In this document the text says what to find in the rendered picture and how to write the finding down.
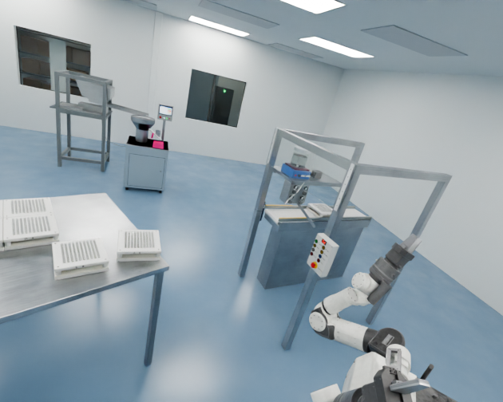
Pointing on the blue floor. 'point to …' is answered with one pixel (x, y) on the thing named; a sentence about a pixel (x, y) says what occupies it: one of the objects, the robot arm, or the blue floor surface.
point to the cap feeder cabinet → (145, 165)
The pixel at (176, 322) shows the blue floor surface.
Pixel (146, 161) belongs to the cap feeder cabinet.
